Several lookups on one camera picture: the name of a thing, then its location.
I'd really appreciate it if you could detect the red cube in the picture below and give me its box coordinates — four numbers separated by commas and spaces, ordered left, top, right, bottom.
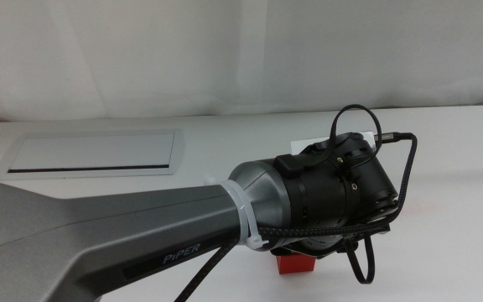
276, 253, 317, 275

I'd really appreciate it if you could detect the white zip tie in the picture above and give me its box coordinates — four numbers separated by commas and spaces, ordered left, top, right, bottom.
218, 179, 268, 251

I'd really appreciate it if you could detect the white backdrop curtain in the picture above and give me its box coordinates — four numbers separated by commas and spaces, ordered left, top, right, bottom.
0, 0, 483, 123

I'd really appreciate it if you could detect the thin black cable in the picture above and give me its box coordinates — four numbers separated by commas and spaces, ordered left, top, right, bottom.
314, 103, 383, 169

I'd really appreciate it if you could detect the silver desk cable flap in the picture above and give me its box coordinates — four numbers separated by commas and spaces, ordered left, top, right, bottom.
0, 128, 186, 181

